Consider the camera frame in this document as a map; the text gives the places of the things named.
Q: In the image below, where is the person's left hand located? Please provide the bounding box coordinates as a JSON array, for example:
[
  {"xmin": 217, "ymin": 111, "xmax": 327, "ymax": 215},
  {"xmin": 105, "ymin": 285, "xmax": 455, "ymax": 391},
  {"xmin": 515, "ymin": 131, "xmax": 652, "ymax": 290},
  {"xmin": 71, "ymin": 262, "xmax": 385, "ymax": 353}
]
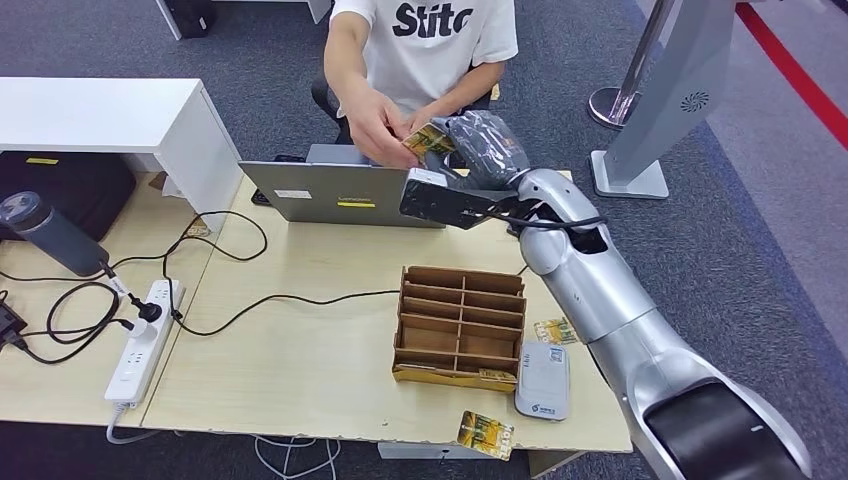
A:
[{"xmin": 407, "ymin": 104, "xmax": 456, "ymax": 134}]

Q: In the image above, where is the looped black charger cable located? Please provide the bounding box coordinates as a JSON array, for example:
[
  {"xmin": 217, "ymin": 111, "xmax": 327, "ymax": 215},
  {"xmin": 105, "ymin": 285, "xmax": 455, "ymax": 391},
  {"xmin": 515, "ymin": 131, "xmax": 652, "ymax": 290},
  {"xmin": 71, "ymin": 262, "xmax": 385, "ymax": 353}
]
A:
[{"xmin": 13, "ymin": 281, "xmax": 134, "ymax": 367}]

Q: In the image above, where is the person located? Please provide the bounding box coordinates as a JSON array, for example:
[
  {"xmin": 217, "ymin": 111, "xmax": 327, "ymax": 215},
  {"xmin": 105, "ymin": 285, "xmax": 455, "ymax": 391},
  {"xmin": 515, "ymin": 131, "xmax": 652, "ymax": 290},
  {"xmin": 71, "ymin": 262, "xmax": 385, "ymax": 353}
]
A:
[{"xmin": 323, "ymin": 0, "xmax": 519, "ymax": 170}]

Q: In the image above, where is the grey power strip cord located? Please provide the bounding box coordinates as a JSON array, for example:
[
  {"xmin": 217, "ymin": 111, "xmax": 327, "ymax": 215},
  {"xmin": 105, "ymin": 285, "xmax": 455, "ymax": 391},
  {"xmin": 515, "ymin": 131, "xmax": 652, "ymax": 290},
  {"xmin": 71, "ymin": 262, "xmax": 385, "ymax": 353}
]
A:
[{"xmin": 105, "ymin": 402, "xmax": 162, "ymax": 446}]

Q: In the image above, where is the black charger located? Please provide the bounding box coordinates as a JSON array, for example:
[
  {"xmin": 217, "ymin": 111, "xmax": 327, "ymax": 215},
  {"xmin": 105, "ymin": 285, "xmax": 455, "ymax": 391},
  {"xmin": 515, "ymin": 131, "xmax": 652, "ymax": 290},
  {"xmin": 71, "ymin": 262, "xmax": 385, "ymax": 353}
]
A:
[{"xmin": 0, "ymin": 301, "xmax": 29, "ymax": 352}]

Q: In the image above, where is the white desk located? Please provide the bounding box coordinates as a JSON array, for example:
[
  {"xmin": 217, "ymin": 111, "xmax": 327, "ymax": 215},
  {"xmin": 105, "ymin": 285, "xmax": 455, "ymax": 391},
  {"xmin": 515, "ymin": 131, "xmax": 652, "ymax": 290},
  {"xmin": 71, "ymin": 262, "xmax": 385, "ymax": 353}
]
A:
[{"xmin": 0, "ymin": 77, "xmax": 244, "ymax": 233}]

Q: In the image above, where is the white cable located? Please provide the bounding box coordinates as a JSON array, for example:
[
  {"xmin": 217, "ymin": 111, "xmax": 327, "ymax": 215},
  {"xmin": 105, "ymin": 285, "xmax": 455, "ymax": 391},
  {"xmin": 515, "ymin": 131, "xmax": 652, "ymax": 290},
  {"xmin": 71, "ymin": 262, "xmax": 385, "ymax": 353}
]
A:
[{"xmin": 253, "ymin": 435, "xmax": 342, "ymax": 480}]

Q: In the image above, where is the white card reader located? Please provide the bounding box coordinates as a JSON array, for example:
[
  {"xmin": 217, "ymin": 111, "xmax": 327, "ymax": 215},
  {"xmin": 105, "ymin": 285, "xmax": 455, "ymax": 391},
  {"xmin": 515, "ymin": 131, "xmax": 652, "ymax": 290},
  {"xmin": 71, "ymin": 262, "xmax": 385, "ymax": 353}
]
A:
[{"xmin": 514, "ymin": 342, "xmax": 572, "ymax": 423}]

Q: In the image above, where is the black bag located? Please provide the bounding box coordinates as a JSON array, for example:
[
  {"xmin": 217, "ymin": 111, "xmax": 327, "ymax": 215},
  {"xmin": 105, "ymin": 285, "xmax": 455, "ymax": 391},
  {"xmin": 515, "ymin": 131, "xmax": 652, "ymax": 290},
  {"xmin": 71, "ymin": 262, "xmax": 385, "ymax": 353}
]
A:
[{"xmin": 0, "ymin": 152, "xmax": 138, "ymax": 243}]

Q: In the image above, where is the white table frame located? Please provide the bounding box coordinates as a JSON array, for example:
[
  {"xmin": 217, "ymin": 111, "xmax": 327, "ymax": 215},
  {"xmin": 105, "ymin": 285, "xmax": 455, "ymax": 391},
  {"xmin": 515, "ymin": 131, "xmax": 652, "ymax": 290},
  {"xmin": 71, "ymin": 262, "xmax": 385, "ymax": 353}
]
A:
[{"xmin": 155, "ymin": 0, "xmax": 333, "ymax": 42}]

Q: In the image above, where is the dark grey water bottle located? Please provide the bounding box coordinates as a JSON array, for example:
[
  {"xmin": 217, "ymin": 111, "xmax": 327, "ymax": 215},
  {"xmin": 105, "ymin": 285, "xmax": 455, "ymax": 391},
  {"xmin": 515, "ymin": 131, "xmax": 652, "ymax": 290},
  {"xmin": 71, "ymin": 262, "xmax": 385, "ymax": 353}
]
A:
[{"xmin": 0, "ymin": 192, "xmax": 111, "ymax": 278}]

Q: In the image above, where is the black plug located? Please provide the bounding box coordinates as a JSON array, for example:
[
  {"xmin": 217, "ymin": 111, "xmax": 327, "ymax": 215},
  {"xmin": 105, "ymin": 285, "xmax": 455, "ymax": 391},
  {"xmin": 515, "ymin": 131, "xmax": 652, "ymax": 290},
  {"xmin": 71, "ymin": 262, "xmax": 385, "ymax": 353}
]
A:
[{"xmin": 127, "ymin": 293, "xmax": 164, "ymax": 325}]

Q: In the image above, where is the person's right hand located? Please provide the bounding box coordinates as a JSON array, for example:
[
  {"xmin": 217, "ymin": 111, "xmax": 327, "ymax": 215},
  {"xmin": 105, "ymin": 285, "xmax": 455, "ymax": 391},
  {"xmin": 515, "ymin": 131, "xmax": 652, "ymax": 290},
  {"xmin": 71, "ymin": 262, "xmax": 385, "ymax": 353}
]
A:
[{"xmin": 344, "ymin": 89, "xmax": 423, "ymax": 171}]

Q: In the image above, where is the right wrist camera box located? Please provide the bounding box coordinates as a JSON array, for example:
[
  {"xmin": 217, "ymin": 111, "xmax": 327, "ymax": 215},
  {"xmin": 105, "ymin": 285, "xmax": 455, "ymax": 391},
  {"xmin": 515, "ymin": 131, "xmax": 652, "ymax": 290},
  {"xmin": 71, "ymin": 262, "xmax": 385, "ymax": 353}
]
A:
[{"xmin": 399, "ymin": 167, "xmax": 525, "ymax": 231}]

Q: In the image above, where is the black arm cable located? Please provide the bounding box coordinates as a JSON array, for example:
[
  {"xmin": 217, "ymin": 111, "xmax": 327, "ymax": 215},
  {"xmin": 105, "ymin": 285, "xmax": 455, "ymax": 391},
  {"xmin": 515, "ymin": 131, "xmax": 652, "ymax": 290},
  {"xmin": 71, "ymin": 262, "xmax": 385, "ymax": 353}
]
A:
[{"xmin": 486, "ymin": 209, "xmax": 609, "ymax": 234}]

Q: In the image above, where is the white power strip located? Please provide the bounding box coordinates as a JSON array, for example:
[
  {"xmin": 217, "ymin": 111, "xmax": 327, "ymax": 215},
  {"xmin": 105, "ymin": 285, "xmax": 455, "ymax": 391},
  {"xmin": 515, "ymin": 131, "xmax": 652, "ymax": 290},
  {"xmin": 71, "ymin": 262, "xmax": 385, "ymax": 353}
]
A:
[{"xmin": 103, "ymin": 279, "xmax": 187, "ymax": 407}]

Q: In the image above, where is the black box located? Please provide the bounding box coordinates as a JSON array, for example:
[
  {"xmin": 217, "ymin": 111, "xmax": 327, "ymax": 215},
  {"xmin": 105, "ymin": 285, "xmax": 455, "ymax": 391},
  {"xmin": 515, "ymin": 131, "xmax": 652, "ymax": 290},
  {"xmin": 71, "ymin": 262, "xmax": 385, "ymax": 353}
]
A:
[{"xmin": 163, "ymin": 0, "xmax": 217, "ymax": 40}]

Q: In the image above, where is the grey laptop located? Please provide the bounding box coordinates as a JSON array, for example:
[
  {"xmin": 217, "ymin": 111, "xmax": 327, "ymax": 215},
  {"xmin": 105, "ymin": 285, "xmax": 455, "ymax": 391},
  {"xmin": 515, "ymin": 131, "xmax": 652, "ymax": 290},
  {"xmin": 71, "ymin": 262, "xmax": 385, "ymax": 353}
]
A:
[{"xmin": 238, "ymin": 144, "xmax": 446, "ymax": 231}]

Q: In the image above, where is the white plug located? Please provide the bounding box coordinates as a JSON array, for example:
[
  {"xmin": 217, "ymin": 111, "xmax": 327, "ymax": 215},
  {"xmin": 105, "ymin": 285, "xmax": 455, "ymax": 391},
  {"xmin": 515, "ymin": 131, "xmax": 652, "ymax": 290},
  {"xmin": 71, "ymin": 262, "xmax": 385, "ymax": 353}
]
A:
[{"xmin": 125, "ymin": 319, "xmax": 160, "ymax": 344}]

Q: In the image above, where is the long black power cable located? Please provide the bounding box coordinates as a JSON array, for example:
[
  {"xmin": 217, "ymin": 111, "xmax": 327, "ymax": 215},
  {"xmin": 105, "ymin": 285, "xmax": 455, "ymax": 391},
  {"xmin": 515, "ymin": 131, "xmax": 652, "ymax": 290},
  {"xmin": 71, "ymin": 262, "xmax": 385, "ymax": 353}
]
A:
[{"xmin": 0, "ymin": 210, "xmax": 402, "ymax": 339}]

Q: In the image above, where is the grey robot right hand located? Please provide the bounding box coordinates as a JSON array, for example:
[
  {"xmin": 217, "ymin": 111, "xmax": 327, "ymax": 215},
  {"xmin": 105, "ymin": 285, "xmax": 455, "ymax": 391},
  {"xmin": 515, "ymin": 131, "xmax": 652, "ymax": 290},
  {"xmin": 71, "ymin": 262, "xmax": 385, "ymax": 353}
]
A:
[{"xmin": 423, "ymin": 110, "xmax": 532, "ymax": 193}]

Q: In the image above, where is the white under-desk tray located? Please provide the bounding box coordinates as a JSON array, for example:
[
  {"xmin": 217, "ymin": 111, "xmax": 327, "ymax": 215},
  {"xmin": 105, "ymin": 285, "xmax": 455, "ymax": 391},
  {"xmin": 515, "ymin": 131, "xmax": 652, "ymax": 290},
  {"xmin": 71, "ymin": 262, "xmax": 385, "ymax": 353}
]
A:
[{"xmin": 377, "ymin": 442, "xmax": 495, "ymax": 462}]

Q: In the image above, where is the grey kiosk stand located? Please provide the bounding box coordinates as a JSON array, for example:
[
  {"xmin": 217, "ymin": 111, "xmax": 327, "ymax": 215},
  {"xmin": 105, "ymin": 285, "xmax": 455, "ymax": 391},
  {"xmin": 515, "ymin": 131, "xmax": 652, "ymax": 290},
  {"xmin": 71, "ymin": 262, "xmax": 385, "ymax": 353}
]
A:
[{"xmin": 589, "ymin": 0, "xmax": 740, "ymax": 201}]

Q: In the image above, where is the brown wooden card organizer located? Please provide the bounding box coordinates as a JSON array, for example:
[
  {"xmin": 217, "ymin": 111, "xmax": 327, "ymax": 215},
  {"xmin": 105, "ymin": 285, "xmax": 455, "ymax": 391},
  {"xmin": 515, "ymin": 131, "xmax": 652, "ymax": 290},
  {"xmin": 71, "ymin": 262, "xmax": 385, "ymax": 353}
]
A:
[{"xmin": 392, "ymin": 266, "xmax": 529, "ymax": 395}]

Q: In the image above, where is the chrome stanchion post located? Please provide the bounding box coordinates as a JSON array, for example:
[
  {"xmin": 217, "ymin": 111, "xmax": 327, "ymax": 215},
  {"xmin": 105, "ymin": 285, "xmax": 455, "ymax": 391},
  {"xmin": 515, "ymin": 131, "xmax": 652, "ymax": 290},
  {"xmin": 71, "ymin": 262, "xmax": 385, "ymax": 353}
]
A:
[{"xmin": 587, "ymin": 0, "xmax": 674, "ymax": 132}]

